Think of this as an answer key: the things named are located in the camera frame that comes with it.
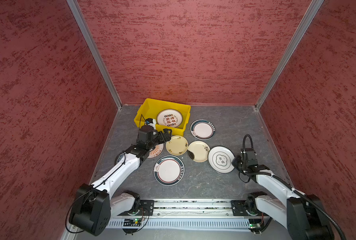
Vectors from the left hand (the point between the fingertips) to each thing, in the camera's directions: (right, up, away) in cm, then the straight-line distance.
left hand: (166, 135), depth 84 cm
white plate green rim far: (+24, +1, +23) cm, 34 cm away
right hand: (+40, -19, +6) cm, 44 cm away
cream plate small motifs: (+6, -9, +14) cm, 18 cm away
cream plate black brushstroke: (+20, -12, +11) cm, 26 cm away
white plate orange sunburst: (-6, -11, +11) cm, 17 cm away
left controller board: (-15, -42, -13) cm, 46 cm away
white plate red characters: (0, +10, +26) cm, 28 cm away
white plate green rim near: (+1, -22, +3) cm, 22 cm away
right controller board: (+45, -43, -13) cm, 63 cm away
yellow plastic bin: (-16, +17, +33) cm, 40 cm away
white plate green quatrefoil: (+33, -16, +7) cm, 37 cm away
